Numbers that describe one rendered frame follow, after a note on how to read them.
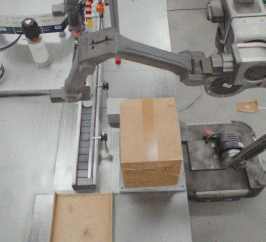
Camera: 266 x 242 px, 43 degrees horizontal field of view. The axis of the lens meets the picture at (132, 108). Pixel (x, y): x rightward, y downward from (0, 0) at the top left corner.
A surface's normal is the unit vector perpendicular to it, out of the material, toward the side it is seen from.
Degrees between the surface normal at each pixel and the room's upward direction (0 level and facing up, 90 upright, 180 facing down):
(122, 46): 44
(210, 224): 0
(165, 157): 0
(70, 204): 0
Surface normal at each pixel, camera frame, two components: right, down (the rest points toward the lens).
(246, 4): -0.03, -0.56
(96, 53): -0.48, -0.18
